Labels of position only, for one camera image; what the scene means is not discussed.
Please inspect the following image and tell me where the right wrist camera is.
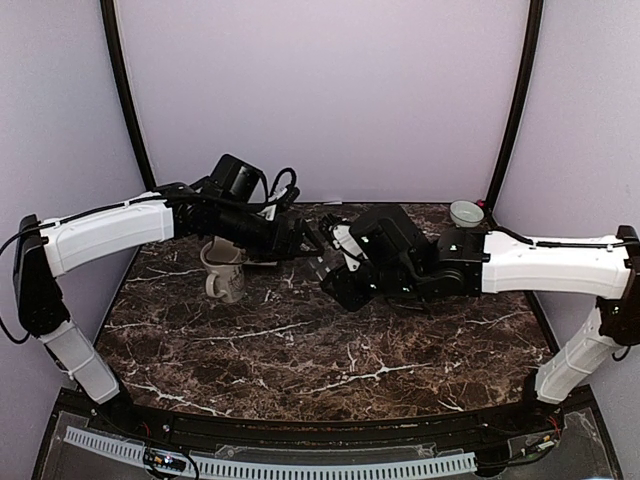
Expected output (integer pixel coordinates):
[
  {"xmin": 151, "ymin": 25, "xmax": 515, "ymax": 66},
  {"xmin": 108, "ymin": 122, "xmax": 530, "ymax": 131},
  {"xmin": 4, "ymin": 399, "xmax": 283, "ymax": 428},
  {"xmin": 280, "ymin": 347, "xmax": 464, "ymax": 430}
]
[{"xmin": 318, "ymin": 214, "xmax": 367, "ymax": 272}]

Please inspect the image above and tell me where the white slotted cable duct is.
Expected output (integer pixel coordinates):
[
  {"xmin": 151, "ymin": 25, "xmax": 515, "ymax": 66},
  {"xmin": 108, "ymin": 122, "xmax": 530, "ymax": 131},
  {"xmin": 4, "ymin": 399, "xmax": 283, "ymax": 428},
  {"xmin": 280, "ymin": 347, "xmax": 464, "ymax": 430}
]
[{"xmin": 63, "ymin": 427, "xmax": 477, "ymax": 479}]

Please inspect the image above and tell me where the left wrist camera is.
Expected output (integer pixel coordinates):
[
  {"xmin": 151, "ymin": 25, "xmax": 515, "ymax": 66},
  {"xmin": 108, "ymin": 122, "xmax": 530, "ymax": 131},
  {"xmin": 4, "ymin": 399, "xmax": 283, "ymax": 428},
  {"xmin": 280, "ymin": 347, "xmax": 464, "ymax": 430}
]
[{"xmin": 259, "ymin": 167, "xmax": 300, "ymax": 221}]

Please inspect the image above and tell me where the black front rail base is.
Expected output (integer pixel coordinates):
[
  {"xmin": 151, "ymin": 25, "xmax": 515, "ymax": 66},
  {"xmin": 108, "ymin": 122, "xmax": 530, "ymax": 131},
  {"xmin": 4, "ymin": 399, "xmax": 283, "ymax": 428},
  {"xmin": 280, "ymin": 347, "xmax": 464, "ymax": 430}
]
[{"xmin": 84, "ymin": 392, "xmax": 566, "ymax": 459}]

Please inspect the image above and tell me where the small celadon bowl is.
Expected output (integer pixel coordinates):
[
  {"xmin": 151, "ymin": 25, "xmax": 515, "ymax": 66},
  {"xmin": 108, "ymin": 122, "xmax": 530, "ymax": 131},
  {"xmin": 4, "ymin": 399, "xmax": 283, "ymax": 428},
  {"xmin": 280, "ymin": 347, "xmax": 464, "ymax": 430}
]
[{"xmin": 449, "ymin": 200, "xmax": 484, "ymax": 228}]

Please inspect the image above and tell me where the black corner frame post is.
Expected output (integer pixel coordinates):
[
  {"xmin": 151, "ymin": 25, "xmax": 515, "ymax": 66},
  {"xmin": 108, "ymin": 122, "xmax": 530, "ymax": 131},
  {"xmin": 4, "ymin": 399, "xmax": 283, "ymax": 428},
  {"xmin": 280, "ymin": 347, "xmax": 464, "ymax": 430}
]
[
  {"xmin": 99, "ymin": 0, "xmax": 157, "ymax": 190},
  {"xmin": 487, "ymin": 0, "xmax": 545, "ymax": 206}
]

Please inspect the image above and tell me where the black corner frame post right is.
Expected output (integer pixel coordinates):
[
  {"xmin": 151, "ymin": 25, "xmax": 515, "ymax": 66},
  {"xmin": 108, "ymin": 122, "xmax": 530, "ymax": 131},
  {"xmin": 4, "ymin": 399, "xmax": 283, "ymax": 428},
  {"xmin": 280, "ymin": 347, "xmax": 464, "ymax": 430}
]
[{"xmin": 487, "ymin": 0, "xmax": 545, "ymax": 206}]

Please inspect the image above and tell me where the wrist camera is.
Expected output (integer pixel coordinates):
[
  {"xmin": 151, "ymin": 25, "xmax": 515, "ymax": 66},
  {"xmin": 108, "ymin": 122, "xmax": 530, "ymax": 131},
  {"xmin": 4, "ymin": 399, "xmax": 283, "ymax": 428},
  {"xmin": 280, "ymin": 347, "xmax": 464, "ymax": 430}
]
[
  {"xmin": 259, "ymin": 167, "xmax": 300, "ymax": 221},
  {"xmin": 318, "ymin": 214, "xmax": 367, "ymax": 272}
]

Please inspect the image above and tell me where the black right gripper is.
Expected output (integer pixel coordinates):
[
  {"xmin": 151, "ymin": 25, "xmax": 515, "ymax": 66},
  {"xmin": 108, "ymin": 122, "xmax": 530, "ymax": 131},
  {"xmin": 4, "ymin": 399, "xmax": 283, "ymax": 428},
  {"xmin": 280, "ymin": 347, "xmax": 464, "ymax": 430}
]
[{"xmin": 321, "ymin": 259, "xmax": 424, "ymax": 312}]

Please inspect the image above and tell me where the black corner frame post left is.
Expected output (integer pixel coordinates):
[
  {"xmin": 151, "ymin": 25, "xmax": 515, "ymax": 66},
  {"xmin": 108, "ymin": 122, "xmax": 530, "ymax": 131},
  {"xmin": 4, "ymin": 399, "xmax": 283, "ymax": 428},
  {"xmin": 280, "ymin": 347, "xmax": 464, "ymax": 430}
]
[{"xmin": 99, "ymin": 0, "xmax": 157, "ymax": 190}]

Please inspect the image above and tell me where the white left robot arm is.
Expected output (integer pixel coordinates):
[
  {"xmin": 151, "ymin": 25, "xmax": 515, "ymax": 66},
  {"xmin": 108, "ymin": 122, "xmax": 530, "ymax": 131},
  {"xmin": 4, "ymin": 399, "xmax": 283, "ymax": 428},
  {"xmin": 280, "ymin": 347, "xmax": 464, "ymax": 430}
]
[{"xmin": 7, "ymin": 154, "xmax": 324, "ymax": 436}]

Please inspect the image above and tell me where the grey weekly pill organizer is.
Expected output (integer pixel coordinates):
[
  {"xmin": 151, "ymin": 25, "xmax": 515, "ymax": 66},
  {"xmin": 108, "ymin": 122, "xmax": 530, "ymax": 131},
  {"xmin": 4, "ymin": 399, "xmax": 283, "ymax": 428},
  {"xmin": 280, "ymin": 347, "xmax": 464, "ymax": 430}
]
[{"xmin": 308, "ymin": 256, "xmax": 332, "ymax": 282}]

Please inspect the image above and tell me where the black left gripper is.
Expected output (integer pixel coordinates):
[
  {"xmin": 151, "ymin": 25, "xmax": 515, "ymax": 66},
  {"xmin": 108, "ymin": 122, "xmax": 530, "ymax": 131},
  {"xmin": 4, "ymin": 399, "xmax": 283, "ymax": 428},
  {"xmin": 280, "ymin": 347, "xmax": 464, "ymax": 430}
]
[{"xmin": 214, "ymin": 200, "xmax": 325, "ymax": 263}]

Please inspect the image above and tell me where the beige ceramic mug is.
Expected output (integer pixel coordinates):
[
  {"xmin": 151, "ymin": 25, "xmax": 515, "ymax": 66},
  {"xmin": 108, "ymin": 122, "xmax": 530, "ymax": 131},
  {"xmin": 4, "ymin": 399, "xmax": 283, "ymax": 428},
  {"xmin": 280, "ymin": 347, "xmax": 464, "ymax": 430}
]
[{"xmin": 200, "ymin": 237, "xmax": 245, "ymax": 303}]

